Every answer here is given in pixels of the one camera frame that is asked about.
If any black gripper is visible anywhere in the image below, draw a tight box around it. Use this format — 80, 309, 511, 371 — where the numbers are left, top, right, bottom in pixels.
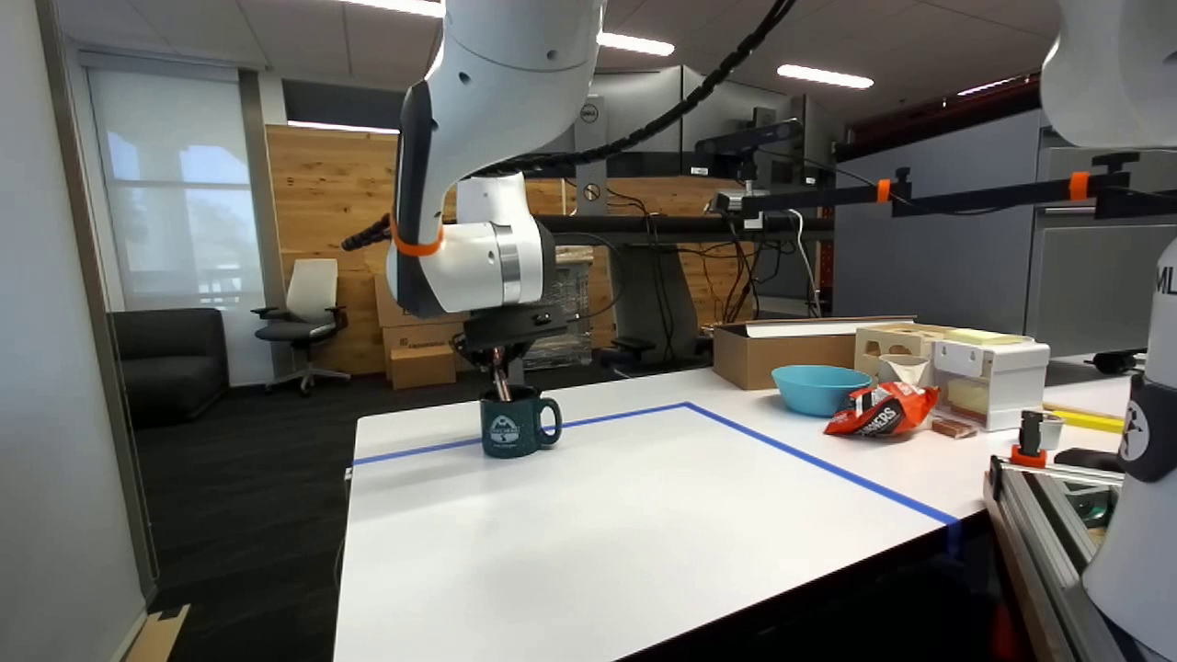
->
452, 305, 568, 379

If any marker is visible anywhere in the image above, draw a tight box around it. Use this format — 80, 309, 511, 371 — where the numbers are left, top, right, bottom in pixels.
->
493, 368, 511, 401

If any dark green mug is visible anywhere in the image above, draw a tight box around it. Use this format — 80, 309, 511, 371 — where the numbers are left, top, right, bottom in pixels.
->
483, 390, 564, 462

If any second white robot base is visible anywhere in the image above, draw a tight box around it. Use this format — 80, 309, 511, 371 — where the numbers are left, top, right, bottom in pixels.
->
1031, 0, 1177, 662

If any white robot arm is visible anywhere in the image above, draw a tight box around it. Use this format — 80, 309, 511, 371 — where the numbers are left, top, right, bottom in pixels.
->
385, 0, 608, 388

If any wooden crate stack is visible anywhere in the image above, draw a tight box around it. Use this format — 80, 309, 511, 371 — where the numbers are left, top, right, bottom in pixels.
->
375, 281, 462, 390

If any white office chair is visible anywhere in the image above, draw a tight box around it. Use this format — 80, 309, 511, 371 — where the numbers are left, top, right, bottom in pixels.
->
258, 259, 347, 394

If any brown cardboard box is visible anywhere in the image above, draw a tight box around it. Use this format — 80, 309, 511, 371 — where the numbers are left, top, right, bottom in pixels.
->
714, 317, 880, 390

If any blue plastic bowl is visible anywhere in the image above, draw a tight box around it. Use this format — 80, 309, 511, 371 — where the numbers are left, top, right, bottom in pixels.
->
772, 366, 864, 415

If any black sofa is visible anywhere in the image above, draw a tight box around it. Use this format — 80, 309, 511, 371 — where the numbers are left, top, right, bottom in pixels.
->
109, 309, 227, 428

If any orange chip bag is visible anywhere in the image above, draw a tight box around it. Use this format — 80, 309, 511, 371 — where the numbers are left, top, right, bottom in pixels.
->
826, 382, 938, 441

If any white cardboard box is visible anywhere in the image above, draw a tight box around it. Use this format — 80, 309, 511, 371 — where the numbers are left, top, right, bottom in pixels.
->
932, 332, 1051, 430

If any small black orange clamp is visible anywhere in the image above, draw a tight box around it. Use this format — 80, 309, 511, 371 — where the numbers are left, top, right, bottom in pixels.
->
1010, 414, 1062, 469

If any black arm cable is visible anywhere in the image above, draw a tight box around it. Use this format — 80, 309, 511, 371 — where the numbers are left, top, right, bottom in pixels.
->
341, 0, 801, 253

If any aluminium rail frame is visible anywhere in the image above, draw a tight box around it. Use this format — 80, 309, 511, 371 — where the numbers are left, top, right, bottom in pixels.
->
982, 462, 1124, 662

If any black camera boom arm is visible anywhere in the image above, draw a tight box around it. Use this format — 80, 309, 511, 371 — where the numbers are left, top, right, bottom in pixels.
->
719, 150, 1177, 237

